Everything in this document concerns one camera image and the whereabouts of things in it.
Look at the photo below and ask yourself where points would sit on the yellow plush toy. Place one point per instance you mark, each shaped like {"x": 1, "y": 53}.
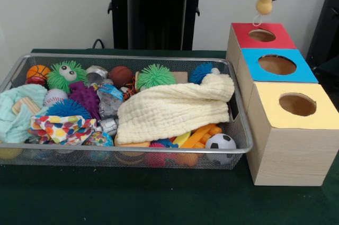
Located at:
{"x": 264, "y": 4}

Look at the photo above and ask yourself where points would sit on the green puffer toy with eyes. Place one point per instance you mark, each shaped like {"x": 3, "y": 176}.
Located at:
{"x": 57, "y": 79}
{"x": 155, "y": 75}

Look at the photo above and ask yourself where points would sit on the cream muslin cloth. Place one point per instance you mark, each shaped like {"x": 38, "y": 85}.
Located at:
{"x": 169, "y": 113}

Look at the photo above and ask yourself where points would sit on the mint green cloth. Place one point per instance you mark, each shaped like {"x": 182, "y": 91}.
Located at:
{"x": 10, "y": 127}

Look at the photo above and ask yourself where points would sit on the wooden box with three holes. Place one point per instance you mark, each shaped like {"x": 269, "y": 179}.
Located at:
{"x": 291, "y": 156}

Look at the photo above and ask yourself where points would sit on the shallow metal mesh bin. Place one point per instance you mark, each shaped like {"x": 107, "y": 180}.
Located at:
{"x": 79, "y": 160}

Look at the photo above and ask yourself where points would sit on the black upright panel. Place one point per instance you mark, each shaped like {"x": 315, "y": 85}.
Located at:
{"x": 328, "y": 23}

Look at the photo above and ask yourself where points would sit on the dark green table cloth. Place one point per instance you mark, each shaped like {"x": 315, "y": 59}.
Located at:
{"x": 159, "y": 198}
{"x": 331, "y": 64}

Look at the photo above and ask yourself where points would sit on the large blue puffer ball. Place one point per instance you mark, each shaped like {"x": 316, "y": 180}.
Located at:
{"x": 198, "y": 72}

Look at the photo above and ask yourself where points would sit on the small soccer ball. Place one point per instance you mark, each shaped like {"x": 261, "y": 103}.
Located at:
{"x": 219, "y": 143}

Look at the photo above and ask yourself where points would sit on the purple spiky rubber toy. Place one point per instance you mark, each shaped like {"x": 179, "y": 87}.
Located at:
{"x": 84, "y": 98}

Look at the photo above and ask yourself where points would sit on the small blue puffer ball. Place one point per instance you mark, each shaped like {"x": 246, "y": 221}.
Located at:
{"x": 69, "y": 108}

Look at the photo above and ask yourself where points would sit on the small orange basketball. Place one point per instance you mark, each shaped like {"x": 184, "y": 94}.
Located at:
{"x": 39, "y": 72}

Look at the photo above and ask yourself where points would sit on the white polka dot cloth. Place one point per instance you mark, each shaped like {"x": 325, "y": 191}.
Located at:
{"x": 61, "y": 129}

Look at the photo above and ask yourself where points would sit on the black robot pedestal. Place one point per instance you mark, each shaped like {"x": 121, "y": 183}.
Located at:
{"x": 159, "y": 10}

